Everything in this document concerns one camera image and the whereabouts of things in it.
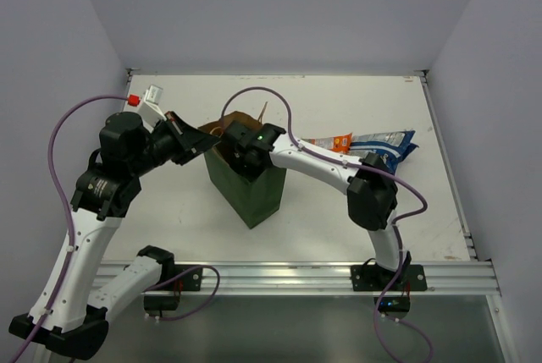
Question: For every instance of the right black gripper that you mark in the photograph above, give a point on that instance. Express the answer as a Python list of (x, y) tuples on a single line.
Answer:
[(234, 139)]

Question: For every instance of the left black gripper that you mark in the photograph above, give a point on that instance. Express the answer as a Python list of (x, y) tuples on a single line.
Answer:
[(178, 141)]

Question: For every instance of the green paper bag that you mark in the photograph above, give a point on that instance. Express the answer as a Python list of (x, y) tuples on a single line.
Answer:
[(254, 200)]

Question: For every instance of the orange snack packet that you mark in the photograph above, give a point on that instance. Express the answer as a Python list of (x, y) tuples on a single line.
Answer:
[(338, 143)]

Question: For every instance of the blue snack packet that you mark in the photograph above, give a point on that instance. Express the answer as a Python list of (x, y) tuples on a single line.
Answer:
[(395, 155), (376, 141)]

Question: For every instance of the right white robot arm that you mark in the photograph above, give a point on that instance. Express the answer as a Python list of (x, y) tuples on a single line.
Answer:
[(370, 194)]

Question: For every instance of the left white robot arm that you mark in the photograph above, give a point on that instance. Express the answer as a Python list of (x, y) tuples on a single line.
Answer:
[(69, 318)]

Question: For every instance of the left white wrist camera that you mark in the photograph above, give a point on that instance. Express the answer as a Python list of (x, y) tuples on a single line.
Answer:
[(147, 105)]

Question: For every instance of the aluminium mounting rail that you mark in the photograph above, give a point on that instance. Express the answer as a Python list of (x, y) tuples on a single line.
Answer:
[(340, 279)]

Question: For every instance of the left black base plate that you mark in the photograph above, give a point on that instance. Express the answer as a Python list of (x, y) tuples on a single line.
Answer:
[(158, 304)]

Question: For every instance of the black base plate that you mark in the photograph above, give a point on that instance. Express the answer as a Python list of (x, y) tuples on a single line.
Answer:
[(396, 303), (158, 304)]

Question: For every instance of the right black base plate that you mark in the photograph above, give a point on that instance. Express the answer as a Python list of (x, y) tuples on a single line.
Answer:
[(396, 303)]

